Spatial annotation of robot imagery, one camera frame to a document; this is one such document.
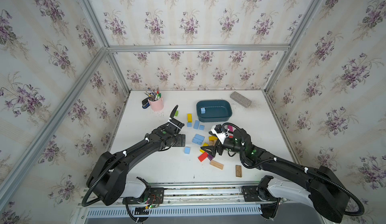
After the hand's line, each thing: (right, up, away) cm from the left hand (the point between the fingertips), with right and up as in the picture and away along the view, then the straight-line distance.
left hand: (177, 140), depth 86 cm
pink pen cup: (-18, +20, +22) cm, 34 cm away
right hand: (+17, +3, -10) cm, 20 cm away
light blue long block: (+11, +7, +15) cm, 20 cm away
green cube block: (-3, +15, +20) cm, 25 cm away
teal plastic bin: (+24, +17, +21) cm, 36 cm away
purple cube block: (+19, -8, -3) cm, 21 cm away
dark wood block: (+34, -15, -6) cm, 37 cm away
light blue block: (+12, -1, +7) cm, 14 cm away
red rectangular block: (+15, -9, -1) cm, 17 cm away
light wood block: (+22, -12, -4) cm, 26 cm away
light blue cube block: (+16, +17, +18) cm, 30 cm away
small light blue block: (+15, +6, +12) cm, 20 cm away
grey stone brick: (+45, +25, +25) cm, 57 cm away
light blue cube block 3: (+6, +8, +14) cm, 17 cm away
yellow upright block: (+6, +12, +15) cm, 20 cm away
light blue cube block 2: (+5, -6, +3) cm, 9 cm away
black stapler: (-26, +22, +21) cm, 40 cm away
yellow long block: (+16, -4, +5) cm, 17 cm away
